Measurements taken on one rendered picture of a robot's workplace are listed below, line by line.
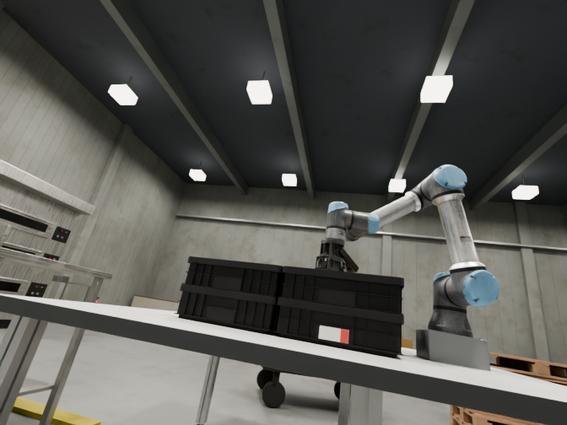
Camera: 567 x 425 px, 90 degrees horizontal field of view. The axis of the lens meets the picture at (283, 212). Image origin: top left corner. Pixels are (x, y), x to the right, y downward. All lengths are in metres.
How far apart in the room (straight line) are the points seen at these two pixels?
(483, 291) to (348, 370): 0.69
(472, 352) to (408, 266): 9.71
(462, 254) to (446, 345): 0.33
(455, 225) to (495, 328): 10.29
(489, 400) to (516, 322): 11.07
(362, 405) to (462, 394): 0.18
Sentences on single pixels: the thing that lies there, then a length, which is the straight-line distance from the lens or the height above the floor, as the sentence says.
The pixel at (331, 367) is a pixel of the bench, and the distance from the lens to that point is 0.65.
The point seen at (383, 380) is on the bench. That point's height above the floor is 0.68.
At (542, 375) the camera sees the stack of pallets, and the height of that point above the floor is 0.65.
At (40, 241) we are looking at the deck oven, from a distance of 5.95.
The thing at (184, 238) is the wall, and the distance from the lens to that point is 12.61.
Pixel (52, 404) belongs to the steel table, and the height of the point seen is 0.14.
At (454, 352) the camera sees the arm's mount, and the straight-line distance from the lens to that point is 1.26.
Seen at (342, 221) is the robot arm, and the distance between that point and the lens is 1.07.
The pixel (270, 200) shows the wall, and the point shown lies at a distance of 11.82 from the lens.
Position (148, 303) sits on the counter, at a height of 0.52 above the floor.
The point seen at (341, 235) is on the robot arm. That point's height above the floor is 1.07.
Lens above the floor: 0.76
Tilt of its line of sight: 20 degrees up
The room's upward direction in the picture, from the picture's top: 9 degrees clockwise
